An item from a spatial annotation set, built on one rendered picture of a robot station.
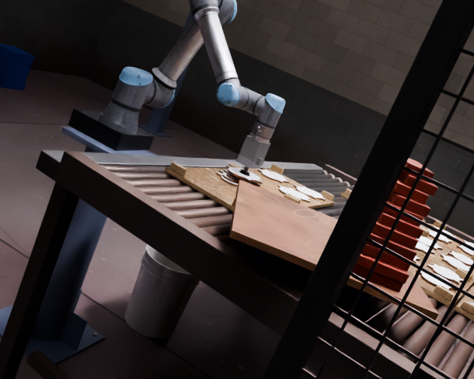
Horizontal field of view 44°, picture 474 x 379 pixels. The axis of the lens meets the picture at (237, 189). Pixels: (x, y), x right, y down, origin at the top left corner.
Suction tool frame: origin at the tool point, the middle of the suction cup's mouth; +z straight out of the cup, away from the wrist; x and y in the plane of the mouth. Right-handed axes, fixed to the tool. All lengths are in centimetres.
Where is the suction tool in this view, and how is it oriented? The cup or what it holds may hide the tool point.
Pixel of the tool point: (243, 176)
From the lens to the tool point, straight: 215.7
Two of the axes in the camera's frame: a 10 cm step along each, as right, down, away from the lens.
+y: 4.7, -0.3, 8.8
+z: -3.8, 8.9, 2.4
